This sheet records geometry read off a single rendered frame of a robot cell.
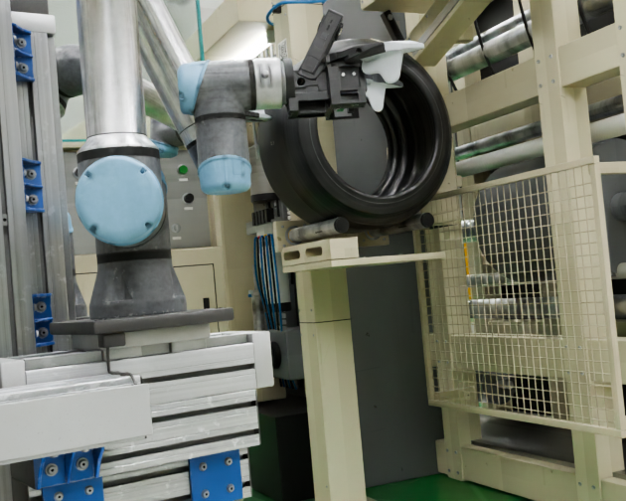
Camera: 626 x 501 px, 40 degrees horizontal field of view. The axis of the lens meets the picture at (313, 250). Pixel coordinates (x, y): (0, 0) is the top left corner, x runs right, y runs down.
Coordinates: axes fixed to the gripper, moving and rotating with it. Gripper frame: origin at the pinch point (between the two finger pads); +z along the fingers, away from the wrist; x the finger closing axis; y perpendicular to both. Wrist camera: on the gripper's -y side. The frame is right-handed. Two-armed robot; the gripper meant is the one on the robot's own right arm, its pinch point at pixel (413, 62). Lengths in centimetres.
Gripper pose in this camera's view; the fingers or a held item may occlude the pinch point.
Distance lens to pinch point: 135.2
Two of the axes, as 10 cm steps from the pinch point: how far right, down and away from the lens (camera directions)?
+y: 1.0, 9.8, -1.7
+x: 1.1, -1.8, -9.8
